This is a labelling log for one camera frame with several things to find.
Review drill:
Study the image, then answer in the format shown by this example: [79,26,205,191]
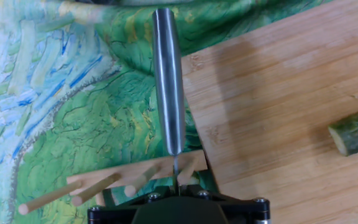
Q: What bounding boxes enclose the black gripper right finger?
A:
[180,183,272,224]

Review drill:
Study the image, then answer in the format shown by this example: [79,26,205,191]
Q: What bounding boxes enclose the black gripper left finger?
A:
[87,184,179,224]

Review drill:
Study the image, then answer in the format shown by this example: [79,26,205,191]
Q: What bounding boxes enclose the steel cleaver knife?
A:
[152,7,186,195]

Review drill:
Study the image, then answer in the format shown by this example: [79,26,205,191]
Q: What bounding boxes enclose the green cucumber chunk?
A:
[327,104,358,157]

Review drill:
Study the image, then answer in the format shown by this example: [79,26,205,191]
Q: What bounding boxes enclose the wooden peg rack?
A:
[17,149,209,216]

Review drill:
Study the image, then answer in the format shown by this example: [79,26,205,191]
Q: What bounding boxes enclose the painted landscape tablecloth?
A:
[0,0,335,224]

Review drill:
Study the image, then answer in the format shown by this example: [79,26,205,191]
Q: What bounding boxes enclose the bamboo cutting board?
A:
[180,0,358,224]

